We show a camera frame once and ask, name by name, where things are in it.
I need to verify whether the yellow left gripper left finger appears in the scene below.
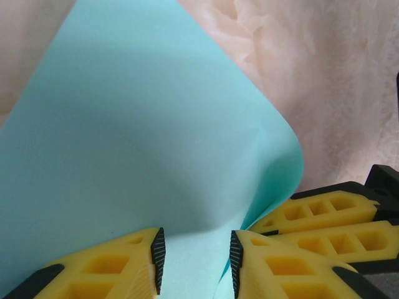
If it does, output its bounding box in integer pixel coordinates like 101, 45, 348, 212
0, 226, 166, 299

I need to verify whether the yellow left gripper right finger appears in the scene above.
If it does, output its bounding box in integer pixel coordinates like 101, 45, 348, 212
229, 229, 391, 299

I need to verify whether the teal paper sheet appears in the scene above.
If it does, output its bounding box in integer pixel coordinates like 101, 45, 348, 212
0, 0, 305, 299

